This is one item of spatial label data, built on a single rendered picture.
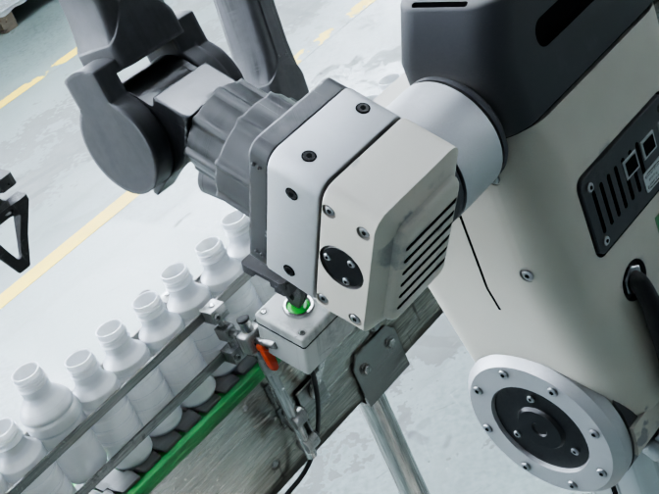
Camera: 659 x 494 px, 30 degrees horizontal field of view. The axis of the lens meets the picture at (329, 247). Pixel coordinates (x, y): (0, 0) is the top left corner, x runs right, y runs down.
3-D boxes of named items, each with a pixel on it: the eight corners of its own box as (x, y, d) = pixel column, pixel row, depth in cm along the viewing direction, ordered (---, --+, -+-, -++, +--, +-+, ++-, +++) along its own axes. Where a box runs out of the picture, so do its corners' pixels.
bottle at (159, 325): (168, 404, 165) (114, 310, 157) (199, 375, 168) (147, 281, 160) (195, 415, 161) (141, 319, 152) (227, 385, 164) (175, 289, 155)
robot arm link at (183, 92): (203, 128, 83) (255, 92, 86) (94, 61, 86) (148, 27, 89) (200, 223, 89) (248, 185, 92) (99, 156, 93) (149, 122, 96)
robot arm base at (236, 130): (352, 81, 81) (342, 200, 91) (259, 27, 84) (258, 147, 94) (266, 156, 77) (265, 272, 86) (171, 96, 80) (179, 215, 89)
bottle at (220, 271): (236, 358, 168) (186, 264, 160) (233, 334, 173) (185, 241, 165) (277, 342, 168) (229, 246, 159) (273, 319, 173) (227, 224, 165)
